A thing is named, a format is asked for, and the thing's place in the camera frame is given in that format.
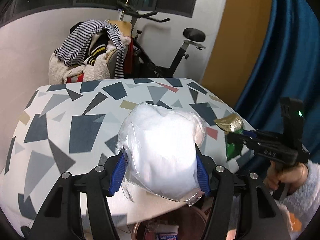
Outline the clear plastic bag white stuffing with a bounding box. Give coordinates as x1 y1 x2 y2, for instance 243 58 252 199
116 103 206 206

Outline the gold green foil packet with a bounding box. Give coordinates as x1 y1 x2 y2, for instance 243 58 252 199
214 113 244 161

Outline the round copper trash bin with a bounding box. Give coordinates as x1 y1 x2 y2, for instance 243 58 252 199
131 206 207 239

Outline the right hand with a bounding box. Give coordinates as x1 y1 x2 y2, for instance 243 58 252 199
264 161 309 194

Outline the fluffy white right sleeve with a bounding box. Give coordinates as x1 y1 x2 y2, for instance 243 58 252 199
277 161 319 239

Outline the blue curtain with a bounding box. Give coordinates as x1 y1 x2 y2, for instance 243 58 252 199
235 0 319 163

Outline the black exercise bike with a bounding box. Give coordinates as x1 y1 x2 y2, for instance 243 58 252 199
116 0 207 79

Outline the wooden door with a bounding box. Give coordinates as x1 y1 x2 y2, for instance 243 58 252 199
201 0 272 107

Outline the chair piled with clothes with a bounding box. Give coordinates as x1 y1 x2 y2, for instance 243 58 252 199
48 21 132 85

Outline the striped shirt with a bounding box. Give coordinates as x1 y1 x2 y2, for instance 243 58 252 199
54 20 125 79

